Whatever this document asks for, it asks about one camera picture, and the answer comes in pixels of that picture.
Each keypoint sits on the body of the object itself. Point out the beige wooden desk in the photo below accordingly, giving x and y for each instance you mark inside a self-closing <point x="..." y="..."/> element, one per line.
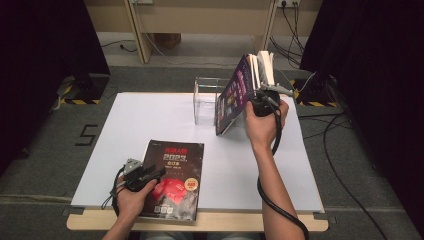
<point x="200" y="16"/>

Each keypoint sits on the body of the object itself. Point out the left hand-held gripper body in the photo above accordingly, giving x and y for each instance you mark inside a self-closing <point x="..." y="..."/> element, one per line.
<point x="133" y="166"/>

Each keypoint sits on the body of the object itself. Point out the person's left hand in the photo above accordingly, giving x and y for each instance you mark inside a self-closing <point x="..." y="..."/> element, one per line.
<point x="131" y="206"/>

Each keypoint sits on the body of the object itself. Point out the black and red magazine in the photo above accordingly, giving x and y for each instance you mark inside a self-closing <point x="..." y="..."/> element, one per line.
<point x="180" y="200"/>

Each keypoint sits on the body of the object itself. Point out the light wooden table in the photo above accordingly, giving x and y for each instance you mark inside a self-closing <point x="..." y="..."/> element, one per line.
<point x="233" y="221"/>

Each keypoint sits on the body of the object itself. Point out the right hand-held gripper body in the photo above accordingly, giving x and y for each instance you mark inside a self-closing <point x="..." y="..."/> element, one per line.
<point x="265" y="106"/>

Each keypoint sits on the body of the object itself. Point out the black curtain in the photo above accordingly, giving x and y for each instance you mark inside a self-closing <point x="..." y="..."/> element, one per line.
<point x="376" y="83"/>
<point x="40" y="66"/>

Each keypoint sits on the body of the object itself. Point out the black stand base striped tape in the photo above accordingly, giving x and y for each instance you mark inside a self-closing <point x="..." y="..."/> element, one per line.
<point x="86" y="90"/>
<point x="315" y="95"/>

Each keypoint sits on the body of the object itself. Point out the white wall socket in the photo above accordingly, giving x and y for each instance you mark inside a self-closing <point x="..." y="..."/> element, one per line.
<point x="288" y="3"/>

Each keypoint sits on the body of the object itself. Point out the clear acrylic book holder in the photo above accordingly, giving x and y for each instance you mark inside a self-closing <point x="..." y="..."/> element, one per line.
<point x="204" y="110"/>

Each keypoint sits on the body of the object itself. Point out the person's right hand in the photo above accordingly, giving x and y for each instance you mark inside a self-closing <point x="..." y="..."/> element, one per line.
<point x="261" y="130"/>

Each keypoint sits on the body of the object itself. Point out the brown cardboard box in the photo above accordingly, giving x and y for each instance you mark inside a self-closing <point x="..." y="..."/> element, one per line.
<point x="167" y="40"/>

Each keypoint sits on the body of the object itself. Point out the white picture grid book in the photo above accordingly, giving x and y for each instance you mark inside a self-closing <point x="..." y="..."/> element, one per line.
<point x="268" y="66"/>

